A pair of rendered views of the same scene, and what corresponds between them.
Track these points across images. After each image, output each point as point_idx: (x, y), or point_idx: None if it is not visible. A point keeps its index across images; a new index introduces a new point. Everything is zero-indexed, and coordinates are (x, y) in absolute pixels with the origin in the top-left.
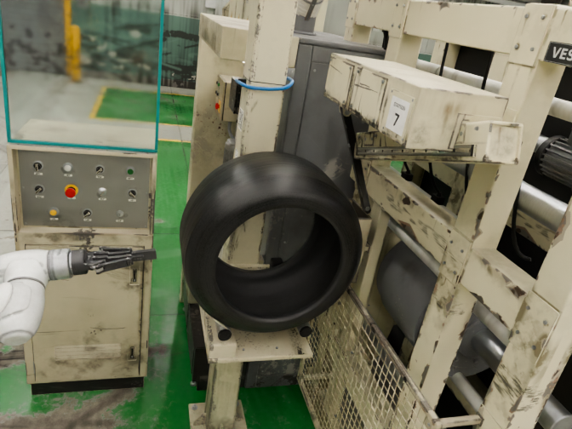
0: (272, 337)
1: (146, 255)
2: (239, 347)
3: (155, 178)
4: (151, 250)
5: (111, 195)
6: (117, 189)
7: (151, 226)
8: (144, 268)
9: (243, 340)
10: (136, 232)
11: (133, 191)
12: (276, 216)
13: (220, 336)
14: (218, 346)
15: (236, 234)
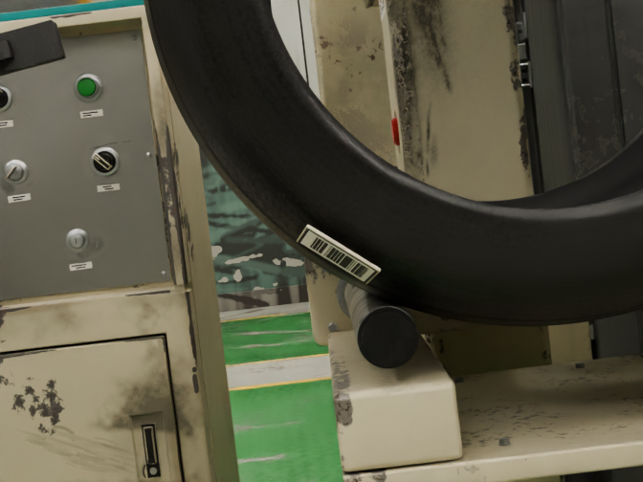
0: (639, 411)
1: (23, 46)
2: (487, 443)
3: (160, 83)
4: (38, 23)
5: (45, 180)
6: (57, 157)
7: (174, 258)
8: (178, 421)
9: (507, 429)
10: (135, 293)
11: (105, 152)
12: (590, 137)
13: (370, 342)
14: (370, 396)
15: (420, 106)
